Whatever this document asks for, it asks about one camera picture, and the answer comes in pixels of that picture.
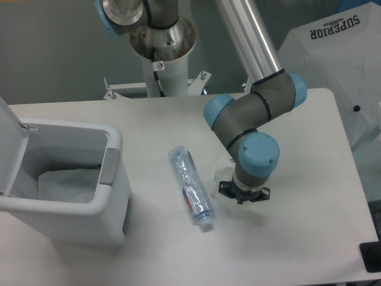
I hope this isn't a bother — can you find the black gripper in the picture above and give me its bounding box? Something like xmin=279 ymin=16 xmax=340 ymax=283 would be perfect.
xmin=218 ymin=181 xmax=270 ymax=204

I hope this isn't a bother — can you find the white bin liner bag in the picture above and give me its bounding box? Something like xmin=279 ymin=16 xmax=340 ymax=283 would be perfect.
xmin=38 ymin=169 xmax=100 ymax=203

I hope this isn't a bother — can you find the black cable on pedestal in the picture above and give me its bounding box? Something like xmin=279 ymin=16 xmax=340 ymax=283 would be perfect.
xmin=150 ymin=46 xmax=165 ymax=98

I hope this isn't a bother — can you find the crushed clear plastic bottle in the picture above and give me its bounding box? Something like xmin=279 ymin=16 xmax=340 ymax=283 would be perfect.
xmin=168 ymin=146 xmax=213 ymax=232

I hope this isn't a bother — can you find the white metal base frame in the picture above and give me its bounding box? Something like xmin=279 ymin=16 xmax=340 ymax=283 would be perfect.
xmin=102 ymin=70 xmax=254 ymax=100

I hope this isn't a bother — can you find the black device at table corner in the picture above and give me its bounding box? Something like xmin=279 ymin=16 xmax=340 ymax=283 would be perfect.
xmin=359 ymin=241 xmax=380 ymax=273

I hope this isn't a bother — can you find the white trash can lid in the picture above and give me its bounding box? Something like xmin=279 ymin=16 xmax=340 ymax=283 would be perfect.
xmin=1 ymin=98 xmax=38 ymax=195

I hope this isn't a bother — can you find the white Superior umbrella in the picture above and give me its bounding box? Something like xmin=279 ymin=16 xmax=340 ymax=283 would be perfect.
xmin=278 ymin=2 xmax=380 ymax=145

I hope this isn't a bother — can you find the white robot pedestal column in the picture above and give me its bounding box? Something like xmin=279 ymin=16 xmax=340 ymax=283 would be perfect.
xmin=142 ymin=55 xmax=188 ymax=97

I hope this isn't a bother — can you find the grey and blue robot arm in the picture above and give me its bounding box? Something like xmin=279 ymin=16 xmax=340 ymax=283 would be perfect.
xmin=95 ymin=1 xmax=307 ymax=204

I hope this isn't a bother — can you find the white plastic wrapper bag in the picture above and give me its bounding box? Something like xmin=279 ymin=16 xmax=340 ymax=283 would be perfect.
xmin=211 ymin=156 xmax=235 ymax=203

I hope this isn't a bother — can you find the white trash can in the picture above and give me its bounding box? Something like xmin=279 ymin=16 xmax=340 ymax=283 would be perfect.
xmin=1 ymin=117 xmax=132 ymax=245

